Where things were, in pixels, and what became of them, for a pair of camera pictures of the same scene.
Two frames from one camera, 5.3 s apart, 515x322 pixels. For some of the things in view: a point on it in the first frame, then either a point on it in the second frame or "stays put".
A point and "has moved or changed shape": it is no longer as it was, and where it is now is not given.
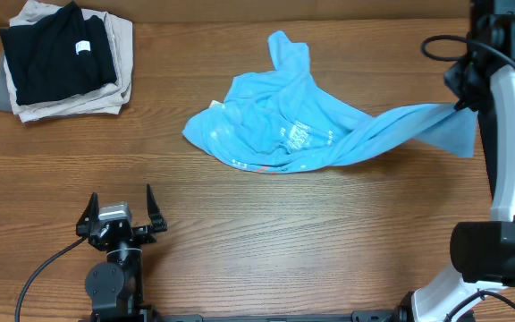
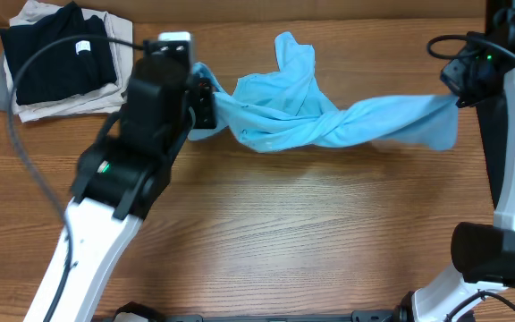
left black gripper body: (141, 236) -> (198, 114)
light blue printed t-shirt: (282, 120) has moved or changed shape
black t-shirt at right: (488, 131) stays put
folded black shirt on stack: (57, 55) stays put
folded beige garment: (105, 99) stays put
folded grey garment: (2, 100) stays put
